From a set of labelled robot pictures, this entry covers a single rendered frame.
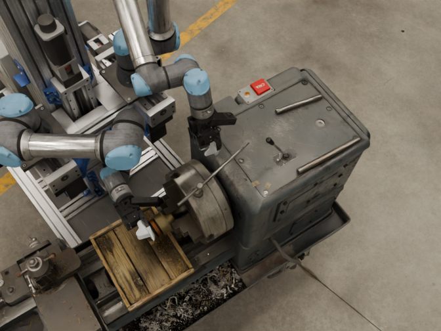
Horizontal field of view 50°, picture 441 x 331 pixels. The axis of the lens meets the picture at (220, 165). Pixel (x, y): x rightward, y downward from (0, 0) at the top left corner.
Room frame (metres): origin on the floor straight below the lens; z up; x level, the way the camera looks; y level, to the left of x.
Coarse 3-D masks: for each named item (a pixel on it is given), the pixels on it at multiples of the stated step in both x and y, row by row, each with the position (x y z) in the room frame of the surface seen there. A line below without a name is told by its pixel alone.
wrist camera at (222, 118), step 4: (216, 112) 0.91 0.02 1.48; (220, 112) 0.92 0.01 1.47; (224, 112) 0.92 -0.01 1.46; (228, 112) 0.92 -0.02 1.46; (216, 116) 0.89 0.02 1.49; (220, 116) 0.89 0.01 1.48; (224, 116) 0.90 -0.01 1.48; (228, 116) 0.90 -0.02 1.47; (232, 116) 0.90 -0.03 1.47; (212, 120) 0.86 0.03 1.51; (216, 120) 0.87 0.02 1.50; (220, 120) 0.87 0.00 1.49; (224, 120) 0.88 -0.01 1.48; (228, 120) 0.89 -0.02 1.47; (232, 120) 0.89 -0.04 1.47; (208, 124) 0.85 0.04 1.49; (212, 124) 0.85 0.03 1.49; (216, 124) 0.86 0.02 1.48; (220, 124) 0.87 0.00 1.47; (224, 124) 0.87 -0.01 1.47; (228, 124) 0.88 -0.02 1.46; (232, 124) 0.89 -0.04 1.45
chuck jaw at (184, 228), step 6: (186, 216) 0.69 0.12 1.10; (174, 222) 0.66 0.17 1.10; (180, 222) 0.66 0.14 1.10; (186, 222) 0.66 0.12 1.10; (192, 222) 0.66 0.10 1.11; (174, 228) 0.64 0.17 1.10; (180, 228) 0.64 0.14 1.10; (186, 228) 0.64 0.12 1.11; (192, 228) 0.64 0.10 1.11; (198, 228) 0.64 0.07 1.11; (186, 234) 0.62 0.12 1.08; (192, 234) 0.61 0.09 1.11; (198, 234) 0.61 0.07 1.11; (210, 234) 0.62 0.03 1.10; (198, 240) 0.60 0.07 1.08
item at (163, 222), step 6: (156, 216) 0.68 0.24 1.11; (162, 216) 0.68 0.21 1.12; (168, 216) 0.68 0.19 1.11; (150, 222) 0.66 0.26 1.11; (156, 222) 0.66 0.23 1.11; (162, 222) 0.65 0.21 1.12; (168, 222) 0.65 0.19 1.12; (156, 228) 0.63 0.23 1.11; (162, 228) 0.63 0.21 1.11; (168, 228) 0.64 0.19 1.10; (156, 234) 0.61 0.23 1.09
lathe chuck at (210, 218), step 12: (180, 168) 0.85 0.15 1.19; (192, 168) 0.83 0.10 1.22; (168, 180) 0.83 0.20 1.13; (180, 180) 0.78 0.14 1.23; (192, 180) 0.78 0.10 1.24; (180, 192) 0.74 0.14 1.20; (204, 192) 0.73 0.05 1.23; (192, 204) 0.68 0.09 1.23; (204, 204) 0.69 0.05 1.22; (216, 204) 0.70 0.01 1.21; (192, 216) 0.68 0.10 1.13; (204, 216) 0.65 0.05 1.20; (216, 216) 0.66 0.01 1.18; (204, 228) 0.62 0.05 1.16; (216, 228) 0.63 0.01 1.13; (204, 240) 0.61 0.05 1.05
